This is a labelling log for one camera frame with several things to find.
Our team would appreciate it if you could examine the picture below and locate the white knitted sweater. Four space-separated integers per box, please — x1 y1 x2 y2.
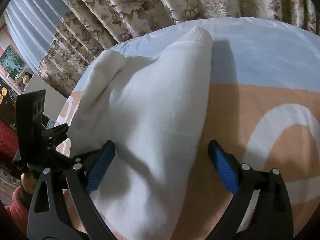
68 27 213 239

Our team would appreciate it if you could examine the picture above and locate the left hand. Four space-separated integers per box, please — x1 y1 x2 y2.
21 172 37 194

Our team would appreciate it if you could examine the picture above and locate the beige cabinet side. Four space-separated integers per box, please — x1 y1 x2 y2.
23 74 67 121

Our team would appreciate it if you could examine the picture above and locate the green framed picture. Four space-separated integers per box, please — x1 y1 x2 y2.
0 45 26 79

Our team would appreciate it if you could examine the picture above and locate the orange white blue bedsheet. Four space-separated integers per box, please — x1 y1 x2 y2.
57 17 319 239

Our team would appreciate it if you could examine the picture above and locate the light blue sheer curtain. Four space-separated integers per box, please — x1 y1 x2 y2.
4 0 72 72

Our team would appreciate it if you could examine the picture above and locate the floral beige curtain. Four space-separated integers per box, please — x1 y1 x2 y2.
37 0 319 96

